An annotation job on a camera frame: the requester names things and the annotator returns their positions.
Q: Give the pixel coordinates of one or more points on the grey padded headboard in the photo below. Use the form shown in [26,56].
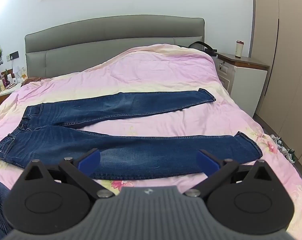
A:
[103,37]

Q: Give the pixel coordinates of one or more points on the blue denim pants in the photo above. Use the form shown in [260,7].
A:
[141,150]

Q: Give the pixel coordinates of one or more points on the beige wardrobe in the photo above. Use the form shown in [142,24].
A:
[291,55]

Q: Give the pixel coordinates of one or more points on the pink floral blanket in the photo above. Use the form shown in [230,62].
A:
[153,75]

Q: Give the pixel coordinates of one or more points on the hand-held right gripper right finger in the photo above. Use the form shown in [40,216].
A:
[207,164]

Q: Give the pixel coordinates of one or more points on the brown cloth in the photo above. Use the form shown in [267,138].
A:
[35,80]

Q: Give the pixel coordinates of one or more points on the white green sneaker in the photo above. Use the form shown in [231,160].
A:
[277,142]
[289,155]

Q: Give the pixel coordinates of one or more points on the white nightstand with brown top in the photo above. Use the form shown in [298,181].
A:
[251,85]

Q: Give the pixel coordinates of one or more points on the white travel cup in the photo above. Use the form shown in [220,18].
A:
[239,50]

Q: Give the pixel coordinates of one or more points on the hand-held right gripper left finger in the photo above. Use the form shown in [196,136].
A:
[89,162]

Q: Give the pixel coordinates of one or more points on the black wall socket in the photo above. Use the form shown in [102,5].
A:
[13,55]

